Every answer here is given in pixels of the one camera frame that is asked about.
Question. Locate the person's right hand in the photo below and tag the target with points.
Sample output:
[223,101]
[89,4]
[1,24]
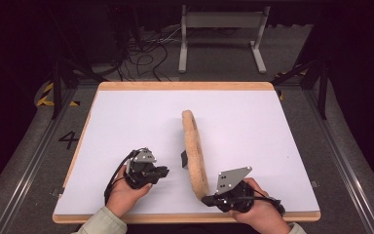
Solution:
[266,217]

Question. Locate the white metal stand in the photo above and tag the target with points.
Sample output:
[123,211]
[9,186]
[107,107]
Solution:
[222,19]

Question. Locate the person's left hand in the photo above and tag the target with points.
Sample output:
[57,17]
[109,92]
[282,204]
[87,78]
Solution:
[123,198]

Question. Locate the dark equipment cabinet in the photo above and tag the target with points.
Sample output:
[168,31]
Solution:
[120,32]

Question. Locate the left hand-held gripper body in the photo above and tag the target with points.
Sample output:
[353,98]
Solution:
[139,174]

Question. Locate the aluminium floor rail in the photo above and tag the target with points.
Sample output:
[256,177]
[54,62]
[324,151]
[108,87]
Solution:
[341,156]
[29,169]

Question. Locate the metal table bracket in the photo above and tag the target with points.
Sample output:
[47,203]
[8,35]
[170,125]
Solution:
[57,192]
[314,184]

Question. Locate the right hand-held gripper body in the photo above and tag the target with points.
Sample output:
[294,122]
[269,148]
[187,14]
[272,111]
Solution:
[235,198]

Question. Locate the black metal stand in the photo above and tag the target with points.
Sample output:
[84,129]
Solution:
[57,91]
[322,91]

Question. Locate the yellow black hazard tape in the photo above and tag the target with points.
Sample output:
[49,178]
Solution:
[47,91]

